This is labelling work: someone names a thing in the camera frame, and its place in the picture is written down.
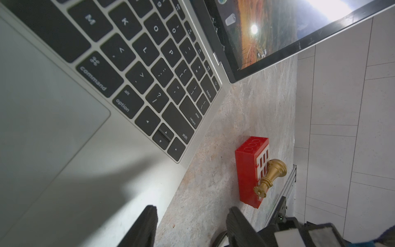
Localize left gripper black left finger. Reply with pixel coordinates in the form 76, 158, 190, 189
118, 205, 158, 247

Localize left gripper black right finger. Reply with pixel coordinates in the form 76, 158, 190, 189
226, 206, 268, 247

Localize silver laptop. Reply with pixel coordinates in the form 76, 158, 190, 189
1, 1, 395, 247

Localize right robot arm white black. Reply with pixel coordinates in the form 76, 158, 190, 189
211, 206, 395, 247

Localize gold chess piece on brick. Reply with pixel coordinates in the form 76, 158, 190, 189
254, 159, 287, 198

